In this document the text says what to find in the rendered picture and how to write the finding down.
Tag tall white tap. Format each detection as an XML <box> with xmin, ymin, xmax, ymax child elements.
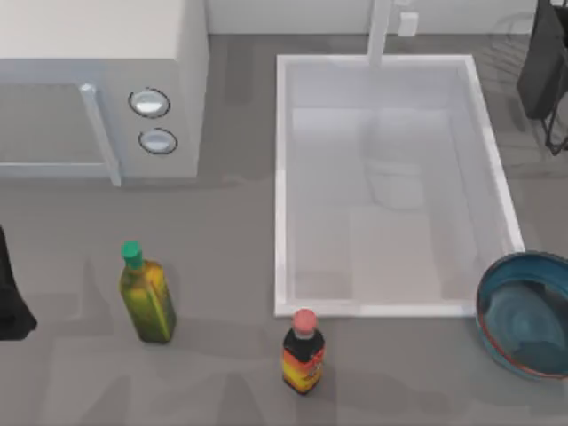
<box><xmin>366</xmin><ymin>0</ymin><xmax>420</xmax><ymax>68</ymax></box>

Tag large microwave knob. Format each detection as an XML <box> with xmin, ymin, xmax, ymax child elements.
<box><xmin>127</xmin><ymin>87</ymin><xmax>172</xmax><ymax>120</ymax></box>

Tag white sink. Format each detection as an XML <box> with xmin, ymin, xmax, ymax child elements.
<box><xmin>272</xmin><ymin>53</ymin><xmax>527</xmax><ymax>320</ymax></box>

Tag green oil bottle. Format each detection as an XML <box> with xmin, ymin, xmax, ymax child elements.
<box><xmin>117</xmin><ymin>241</ymin><xmax>178</xmax><ymax>344</ymax></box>

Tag small microwave knob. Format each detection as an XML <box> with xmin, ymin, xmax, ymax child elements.
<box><xmin>138</xmin><ymin>127</ymin><xmax>179</xmax><ymax>156</ymax></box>

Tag blue bowl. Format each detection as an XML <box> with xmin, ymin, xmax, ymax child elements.
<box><xmin>475</xmin><ymin>250</ymin><xmax>568</xmax><ymax>382</ymax></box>

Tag microwave door handle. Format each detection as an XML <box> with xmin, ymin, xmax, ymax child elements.
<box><xmin>78</xmin><ymin>82</ymin><xmax>122</xmax><ymax>187</ymax></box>

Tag pale microwave oven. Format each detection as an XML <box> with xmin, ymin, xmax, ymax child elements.
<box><xmin>0</xmin><ymin>0</ymin><xmax>210</xmax><ymax>188</ymax></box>

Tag dark sauce bottle pink cap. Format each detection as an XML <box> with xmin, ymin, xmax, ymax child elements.
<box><xmin>281</xmin><ymin>308</ymin><xmax>327</xmax><ymax>396</ymax></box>

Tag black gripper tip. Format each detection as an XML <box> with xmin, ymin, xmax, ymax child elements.
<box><xmin>0</xmin><ymin>225</ymin><xmax>38</xmax><ymax>342</ymax></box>

